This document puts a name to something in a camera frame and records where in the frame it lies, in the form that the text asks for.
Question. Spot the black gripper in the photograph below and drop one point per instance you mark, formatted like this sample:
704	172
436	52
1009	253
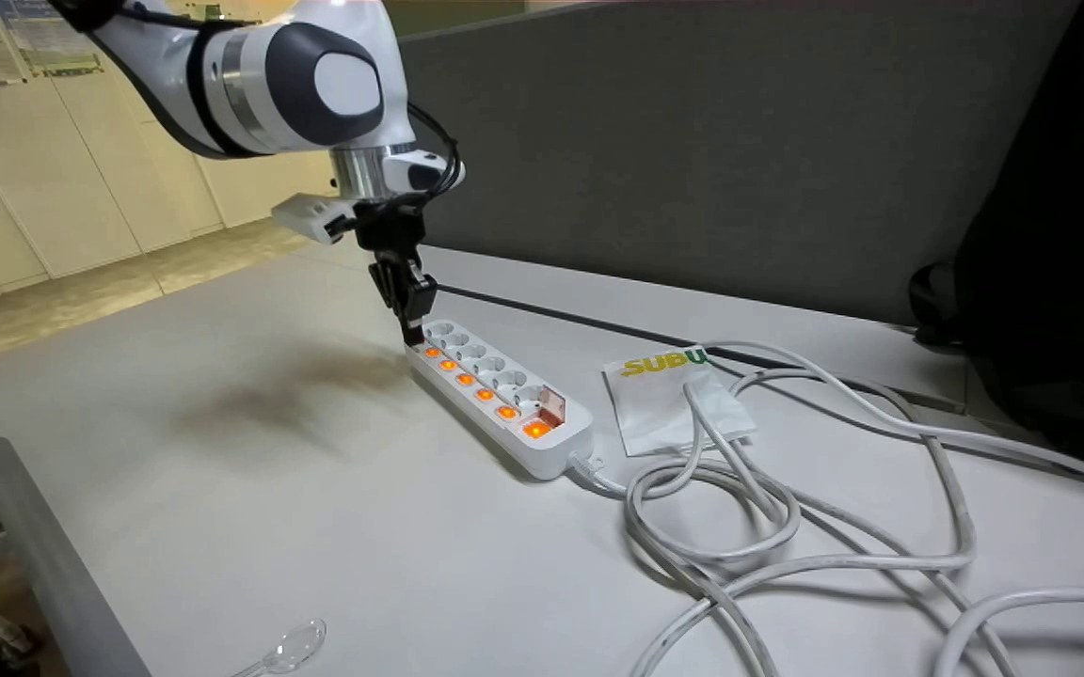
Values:
388	241

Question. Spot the grey partition panel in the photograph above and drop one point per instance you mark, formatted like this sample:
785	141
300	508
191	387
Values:
718	137

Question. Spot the clear plastic spoon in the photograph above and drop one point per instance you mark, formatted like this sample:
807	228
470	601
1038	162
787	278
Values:
283	653

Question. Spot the paper wall poster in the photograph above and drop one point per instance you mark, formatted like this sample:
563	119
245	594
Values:
15	38

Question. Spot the white power strip orange switches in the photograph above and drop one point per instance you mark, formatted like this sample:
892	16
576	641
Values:
497	394

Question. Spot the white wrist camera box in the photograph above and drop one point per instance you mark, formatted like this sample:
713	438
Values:
312	215

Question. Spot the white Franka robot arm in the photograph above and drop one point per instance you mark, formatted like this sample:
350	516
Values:
254	77

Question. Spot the white napkin packet green print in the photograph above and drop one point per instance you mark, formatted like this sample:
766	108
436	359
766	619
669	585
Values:
669	397

